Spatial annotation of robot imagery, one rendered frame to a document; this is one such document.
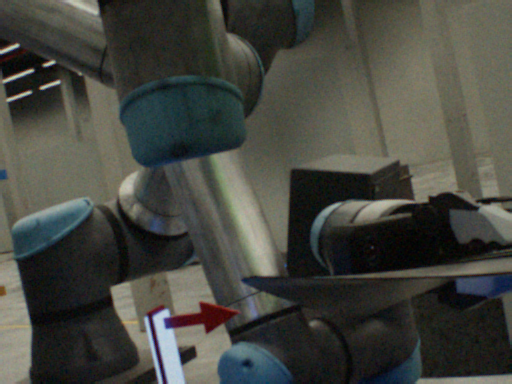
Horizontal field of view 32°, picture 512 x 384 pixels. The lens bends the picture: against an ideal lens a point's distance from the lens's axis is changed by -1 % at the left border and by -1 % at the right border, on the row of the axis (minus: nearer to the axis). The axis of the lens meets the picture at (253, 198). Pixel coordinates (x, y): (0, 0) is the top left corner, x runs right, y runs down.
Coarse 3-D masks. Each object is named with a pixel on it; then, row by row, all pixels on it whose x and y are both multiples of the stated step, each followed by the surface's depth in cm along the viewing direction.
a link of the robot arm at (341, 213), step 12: (336, 204) 94; (348, 204) 91; (360, 204) 88; (324, 216) 93; (336, 216) 90; (348, 216) 87; (312, 228) 95; (324, 228) 91; (312, 240) 94; (324, 240) 91; (324, 252) 92; (324, 264) 94
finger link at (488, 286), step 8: (456, 280) 70; (464, 280) 69; (472, 280) 67; (480, 280) 66; (488, 280) 65; (496, 280) 64; (504, 280) 64; (456, 288) 70; (464, 288) 69; (472, 288) 68; (480, 288) 67; (488, 288) 66; (496, 288) 65; (504, 288) 64; (488, 296) 66; (496, 296) 66
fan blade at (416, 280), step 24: (432, 264) 57; (456, 264) 55; (480, 264) 53; (504, 264) 51; (264, 288) 56; (288, 288) 57; (312, 288) 58; (336, 288) 60; (360, 288) 62; (384, 288) 64; (408, 288) 66; (336, 312) 69; (360, 312) 70
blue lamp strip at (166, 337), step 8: (168, 312) 65; (160, 320) 63; (160, 328) 63; (160, 336) 63; (168, 336) 64; (160, 344) 63; (168, 344) 64; (168, 352) 64; (176, 352) 65; (168, 360) 63; (176, 360) 65; (168, 368) 63; (176, 368) 64; (168, 376) 63; (176, 376) 64
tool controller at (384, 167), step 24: (312, 168) 119; (336, 168) 120; (360, 168) 121; (384, 168) 126; (312, 192) 119; (336, 192) 118; (360, 192) 117; (384, 192) 125; (288, 216) 120; (312, 216) 119; (288, 240) 120; (288, 264) 121; (312, 264) 120
